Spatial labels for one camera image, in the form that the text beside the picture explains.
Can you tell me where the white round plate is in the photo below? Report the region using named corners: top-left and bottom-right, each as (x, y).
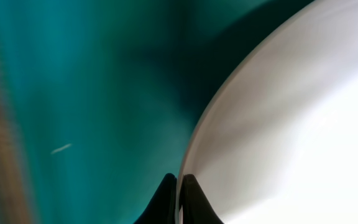
top-left (177, 1), bottom-right (358, 223)

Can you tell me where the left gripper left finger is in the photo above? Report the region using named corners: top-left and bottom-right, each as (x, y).
top-left (134, 173), bottom-right (177, 224)

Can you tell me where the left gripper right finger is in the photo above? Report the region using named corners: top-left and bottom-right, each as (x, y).
top-left (179, 174), bottom-right (223, 224)

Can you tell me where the teal plastic tray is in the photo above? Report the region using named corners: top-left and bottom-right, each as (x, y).
top-left (0, 0), bottom-right (307, 223)

